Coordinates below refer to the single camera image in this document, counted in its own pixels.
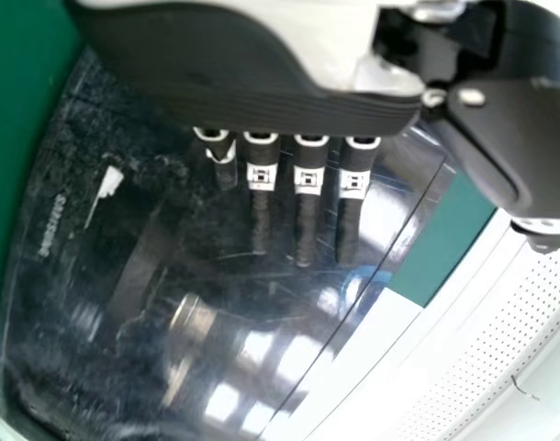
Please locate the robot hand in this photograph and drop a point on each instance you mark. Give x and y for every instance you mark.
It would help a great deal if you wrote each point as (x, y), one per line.
(307, 92)

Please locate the black oven with glass door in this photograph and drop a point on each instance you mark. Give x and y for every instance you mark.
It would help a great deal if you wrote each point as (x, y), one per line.
(193, 285)

